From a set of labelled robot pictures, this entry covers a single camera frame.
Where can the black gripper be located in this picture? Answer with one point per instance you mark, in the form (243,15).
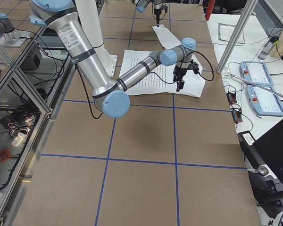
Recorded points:
(179,72)
(157,11)

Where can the white long-sleeve printed shirt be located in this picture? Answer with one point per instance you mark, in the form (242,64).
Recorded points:
(161,78)

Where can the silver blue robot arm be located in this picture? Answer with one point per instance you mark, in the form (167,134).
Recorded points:
(141,5)
(69,19)

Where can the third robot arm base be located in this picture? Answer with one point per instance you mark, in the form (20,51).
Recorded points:
(9,36)

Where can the red fire extinguisher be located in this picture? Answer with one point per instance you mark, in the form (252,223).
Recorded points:
(210,7)

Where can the black framed paper sheet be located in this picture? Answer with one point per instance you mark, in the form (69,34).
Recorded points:
(225,32)

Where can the far blue teach pendant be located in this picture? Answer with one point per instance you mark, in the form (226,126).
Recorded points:
(256,72)

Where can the blue teach pendant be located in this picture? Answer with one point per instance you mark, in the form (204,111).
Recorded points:
(264,103)
(256,72)

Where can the near blue teach pendant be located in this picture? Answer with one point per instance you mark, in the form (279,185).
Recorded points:
(264,103)

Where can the clear plastic water bottle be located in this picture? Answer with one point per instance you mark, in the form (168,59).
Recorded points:
(267,47)

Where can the black laptop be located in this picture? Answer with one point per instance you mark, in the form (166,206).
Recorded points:
(270,148)

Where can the black box on shelf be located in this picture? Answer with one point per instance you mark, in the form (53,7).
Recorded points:
(32,60)

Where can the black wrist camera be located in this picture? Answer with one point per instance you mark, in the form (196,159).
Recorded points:
(194,66)
(164,8)

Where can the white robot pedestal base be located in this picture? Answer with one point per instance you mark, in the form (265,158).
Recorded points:
(109,61)

